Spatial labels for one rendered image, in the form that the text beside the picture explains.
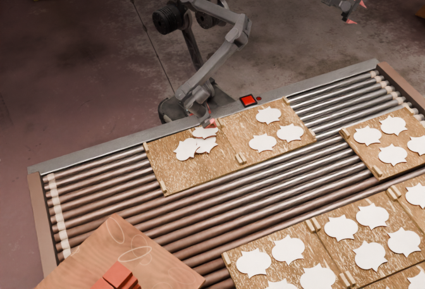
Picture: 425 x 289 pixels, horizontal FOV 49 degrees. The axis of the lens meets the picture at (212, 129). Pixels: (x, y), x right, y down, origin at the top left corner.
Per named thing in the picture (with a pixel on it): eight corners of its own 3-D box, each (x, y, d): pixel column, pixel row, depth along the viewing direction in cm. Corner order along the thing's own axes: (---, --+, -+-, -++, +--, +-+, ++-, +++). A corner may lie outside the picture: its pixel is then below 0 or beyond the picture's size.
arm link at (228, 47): (243, 35, 224) (233, 24, 215) (250, 42, 221) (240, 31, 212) (182, 99, 232) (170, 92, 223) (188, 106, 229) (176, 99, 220)
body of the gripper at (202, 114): (205, 102, 231) (196, 96, 226) (212, 117, 225) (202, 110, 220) (195, 110, 233) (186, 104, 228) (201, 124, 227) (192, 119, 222)
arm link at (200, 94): (184, 98, 231) (174, 93, 224) (200, 82, 229) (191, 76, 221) (197, 114, 225) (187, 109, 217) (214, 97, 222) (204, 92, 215)
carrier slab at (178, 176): (142, 147, 242) (141, 144, 241) (215, 122, 252) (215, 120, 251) (164, 198, 219) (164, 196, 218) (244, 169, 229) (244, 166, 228)
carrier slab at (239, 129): (215, 122, 252) (215, 119, 251) (283, 99, 262) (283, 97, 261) (244, 169, 229) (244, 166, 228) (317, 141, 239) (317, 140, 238)
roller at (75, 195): (49, 203, 226) (45, 197, 222) (389, 89, 271) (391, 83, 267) (50, 211, 222) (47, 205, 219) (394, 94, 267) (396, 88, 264)
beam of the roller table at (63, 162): (30, 173, 241) (26, 166, 236) (373, 64, 289) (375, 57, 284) (32, 186, 235) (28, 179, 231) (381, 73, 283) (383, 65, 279)
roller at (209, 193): (57, 246, 209) (54, 240, 206) (417, 117, 254) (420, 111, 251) (59, 255, 206) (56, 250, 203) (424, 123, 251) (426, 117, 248)
